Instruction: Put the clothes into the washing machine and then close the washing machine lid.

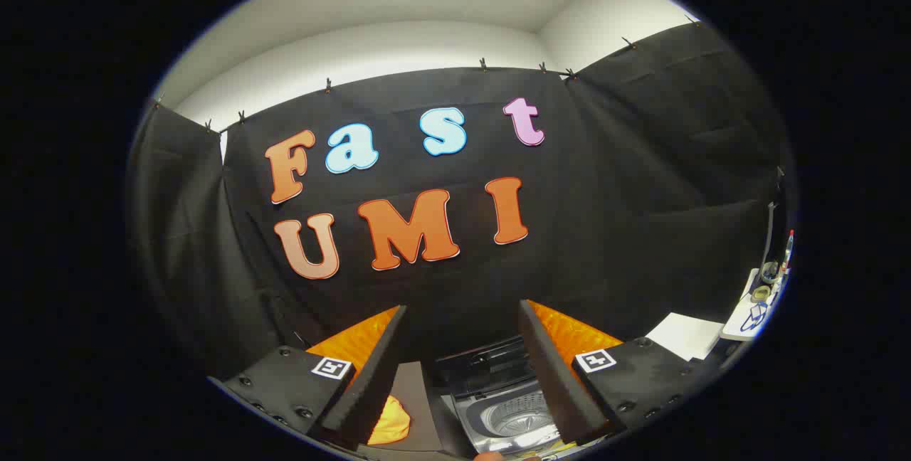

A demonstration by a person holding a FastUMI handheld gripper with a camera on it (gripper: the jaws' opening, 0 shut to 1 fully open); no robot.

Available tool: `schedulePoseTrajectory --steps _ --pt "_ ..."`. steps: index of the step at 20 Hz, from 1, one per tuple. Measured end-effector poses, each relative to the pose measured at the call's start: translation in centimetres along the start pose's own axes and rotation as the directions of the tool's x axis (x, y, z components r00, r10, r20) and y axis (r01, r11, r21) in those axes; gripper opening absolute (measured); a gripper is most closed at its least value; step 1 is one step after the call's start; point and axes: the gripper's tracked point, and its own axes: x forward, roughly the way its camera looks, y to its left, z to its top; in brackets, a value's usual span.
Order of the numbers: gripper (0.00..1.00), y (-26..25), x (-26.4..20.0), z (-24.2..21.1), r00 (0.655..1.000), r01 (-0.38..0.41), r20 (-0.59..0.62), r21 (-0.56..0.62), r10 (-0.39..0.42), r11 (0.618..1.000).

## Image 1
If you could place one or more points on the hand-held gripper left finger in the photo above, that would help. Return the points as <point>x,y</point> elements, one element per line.
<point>377,368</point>

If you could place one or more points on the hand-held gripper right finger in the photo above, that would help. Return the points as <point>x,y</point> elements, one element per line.
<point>551,368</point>

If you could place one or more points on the yellow polo shirt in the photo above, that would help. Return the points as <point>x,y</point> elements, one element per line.
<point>391,424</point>

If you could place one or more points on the grey top-load washing machine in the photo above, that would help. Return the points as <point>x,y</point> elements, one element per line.
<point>498,404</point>

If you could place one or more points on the white sheet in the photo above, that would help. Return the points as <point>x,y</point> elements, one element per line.
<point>687,336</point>

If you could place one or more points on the black backdrop cloth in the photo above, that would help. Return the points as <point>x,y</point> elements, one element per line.
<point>605,198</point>

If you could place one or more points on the white tray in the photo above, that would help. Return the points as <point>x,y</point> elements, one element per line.
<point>740,326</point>

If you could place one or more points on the blue scissors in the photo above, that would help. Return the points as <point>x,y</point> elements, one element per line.
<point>756,315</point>

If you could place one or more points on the black stand pole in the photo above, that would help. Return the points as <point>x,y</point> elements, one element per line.
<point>772,226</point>

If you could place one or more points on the red cap bottle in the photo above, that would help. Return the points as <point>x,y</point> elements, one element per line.
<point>790,247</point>

